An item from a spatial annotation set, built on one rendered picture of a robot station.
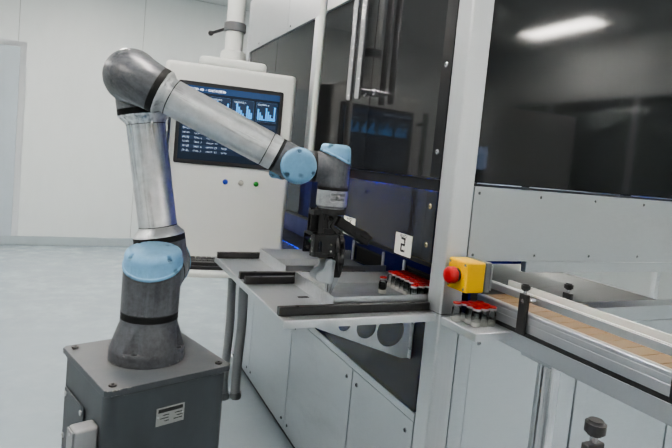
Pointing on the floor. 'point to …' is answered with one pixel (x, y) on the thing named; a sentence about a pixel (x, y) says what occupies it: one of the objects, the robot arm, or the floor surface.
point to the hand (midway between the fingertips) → (331, 288)
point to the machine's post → (456, 186)
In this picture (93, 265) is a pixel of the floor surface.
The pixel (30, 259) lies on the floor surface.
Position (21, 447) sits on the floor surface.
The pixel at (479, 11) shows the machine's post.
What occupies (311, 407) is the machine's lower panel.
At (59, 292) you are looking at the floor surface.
